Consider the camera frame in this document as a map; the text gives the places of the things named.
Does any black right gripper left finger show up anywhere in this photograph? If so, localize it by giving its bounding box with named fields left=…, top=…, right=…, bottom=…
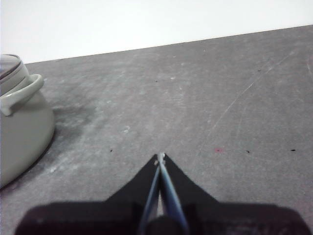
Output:
left=105, top=154, right=161, bottom=211

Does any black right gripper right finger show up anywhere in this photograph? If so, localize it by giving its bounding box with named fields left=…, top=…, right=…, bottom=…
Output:
left=161, top=153, right=218, bottom=216

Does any glass lid with grey-green knob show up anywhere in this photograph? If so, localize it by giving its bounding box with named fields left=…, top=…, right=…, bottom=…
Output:
left=0, top=54, right=22, bottom=79

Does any grey-green electric cooking pot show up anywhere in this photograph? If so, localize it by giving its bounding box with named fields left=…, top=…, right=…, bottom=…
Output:
left=0, top=61, right=55, bottom=189

